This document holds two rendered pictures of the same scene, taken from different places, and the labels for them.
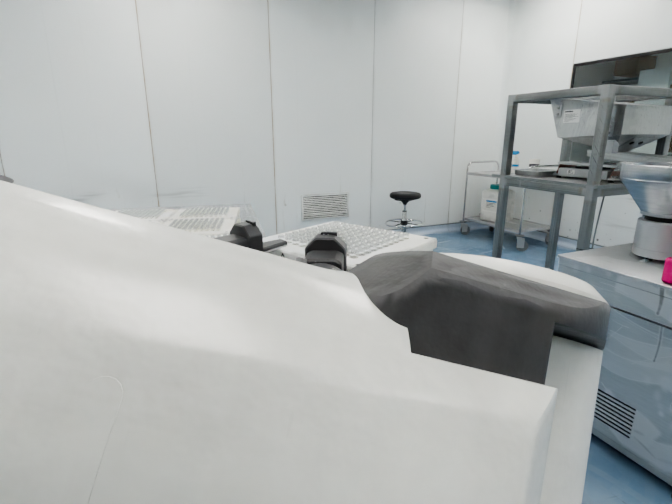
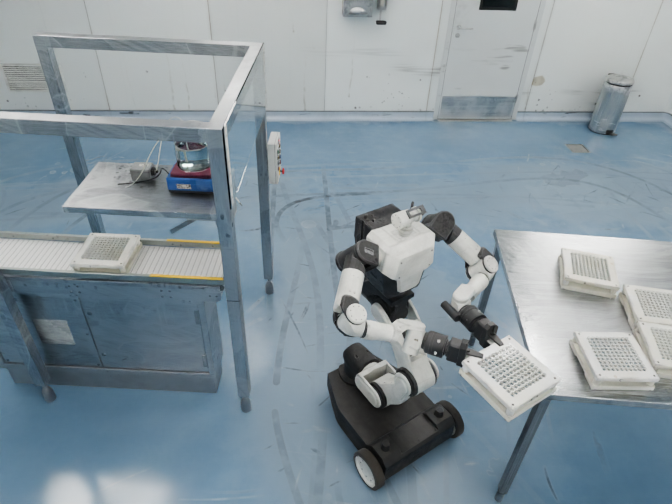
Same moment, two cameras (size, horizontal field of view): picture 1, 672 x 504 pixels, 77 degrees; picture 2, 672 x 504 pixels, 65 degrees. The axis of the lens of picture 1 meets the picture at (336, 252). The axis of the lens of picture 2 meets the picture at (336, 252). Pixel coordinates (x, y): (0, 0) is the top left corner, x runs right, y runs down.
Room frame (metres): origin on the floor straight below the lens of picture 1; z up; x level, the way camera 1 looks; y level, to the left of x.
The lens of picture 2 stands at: (0.49, -1.39, 2.53)
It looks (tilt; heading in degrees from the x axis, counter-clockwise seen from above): 38 degrees down; 108
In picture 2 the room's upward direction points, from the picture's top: 3 degrees clockwise
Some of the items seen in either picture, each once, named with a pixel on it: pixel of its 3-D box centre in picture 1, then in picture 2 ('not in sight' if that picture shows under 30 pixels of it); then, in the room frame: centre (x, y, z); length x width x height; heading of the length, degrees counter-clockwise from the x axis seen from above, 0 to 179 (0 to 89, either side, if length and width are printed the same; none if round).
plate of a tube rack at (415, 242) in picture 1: (344, 244); (510, 371); (0.73, -0.01, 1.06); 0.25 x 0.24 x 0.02; 142
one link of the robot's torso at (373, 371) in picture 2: not in sight; (380, 383); (0.21, 0.38, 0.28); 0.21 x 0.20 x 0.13; 143
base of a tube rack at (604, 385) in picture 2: not in sight; (610, 363); (1.14, 0.33, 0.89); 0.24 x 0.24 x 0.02; 20
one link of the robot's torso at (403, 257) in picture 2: not in sight; (392, 251); (0.18, 0.40, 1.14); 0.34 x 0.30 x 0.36; 53
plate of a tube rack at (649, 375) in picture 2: not in sight; (614, 355); (1.14, 0.33, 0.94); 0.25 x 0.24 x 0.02; 110
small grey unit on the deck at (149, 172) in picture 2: not in sight; (144, 171); (-0.92, 0.26, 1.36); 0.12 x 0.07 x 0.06; 17
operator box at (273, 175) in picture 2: not in sight; (274, 158); (-0.73, 1.16, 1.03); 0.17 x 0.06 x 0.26; 107
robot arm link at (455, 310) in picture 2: not in sight; (459, 311); (0.51, 0.24, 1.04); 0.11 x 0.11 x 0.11; 45
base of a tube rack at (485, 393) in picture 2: not in sight; (507, 380); (0.73, -0.01, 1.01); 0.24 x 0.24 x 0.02; 52
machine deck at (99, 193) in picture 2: not in sight; (153, 190); (-0.86, 0.22, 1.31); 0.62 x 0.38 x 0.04; 17
